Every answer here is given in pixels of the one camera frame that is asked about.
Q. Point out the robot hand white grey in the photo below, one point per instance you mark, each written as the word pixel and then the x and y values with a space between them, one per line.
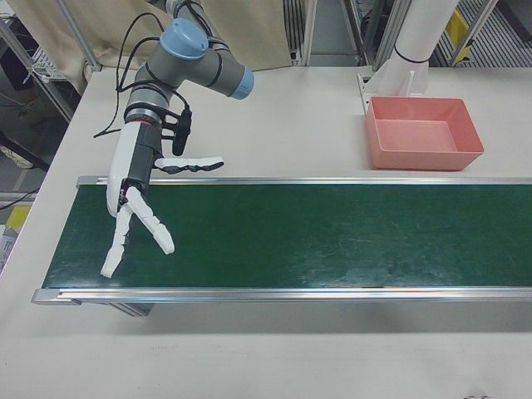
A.
pixel 124 166

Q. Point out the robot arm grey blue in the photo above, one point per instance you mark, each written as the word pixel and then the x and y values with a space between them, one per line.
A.
pixel 183 62

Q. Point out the pink plastic box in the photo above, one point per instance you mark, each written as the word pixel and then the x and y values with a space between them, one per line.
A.
pixel 415 137

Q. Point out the yellow flat sheet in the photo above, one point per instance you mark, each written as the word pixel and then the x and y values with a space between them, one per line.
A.
pixel 18 216

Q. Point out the beige fabric curtain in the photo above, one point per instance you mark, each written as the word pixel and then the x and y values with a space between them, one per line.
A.
pixel 104 33

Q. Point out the slanted aluminium profile bar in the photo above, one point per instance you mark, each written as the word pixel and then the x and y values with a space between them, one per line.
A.
pixel 81 37

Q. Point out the white cylindrical robot column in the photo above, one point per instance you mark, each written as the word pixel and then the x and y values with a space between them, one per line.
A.
pixel 420 33

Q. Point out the yellow plastic part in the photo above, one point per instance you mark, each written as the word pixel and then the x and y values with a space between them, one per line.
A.
pixel 457 29

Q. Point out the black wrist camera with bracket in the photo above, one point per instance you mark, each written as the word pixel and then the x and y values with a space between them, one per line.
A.
pixel 182 133

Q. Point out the green conveyor belt aluminium frame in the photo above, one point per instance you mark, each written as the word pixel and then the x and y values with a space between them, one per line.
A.
pixel 291 232

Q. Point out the aluminium profile post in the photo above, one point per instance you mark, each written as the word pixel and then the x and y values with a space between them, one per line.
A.
pixel 307 29

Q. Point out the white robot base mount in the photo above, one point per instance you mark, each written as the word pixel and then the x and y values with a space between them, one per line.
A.
pixel 395 79

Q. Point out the aluminium profile frame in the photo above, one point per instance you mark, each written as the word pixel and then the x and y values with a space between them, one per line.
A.
pixel 384 37

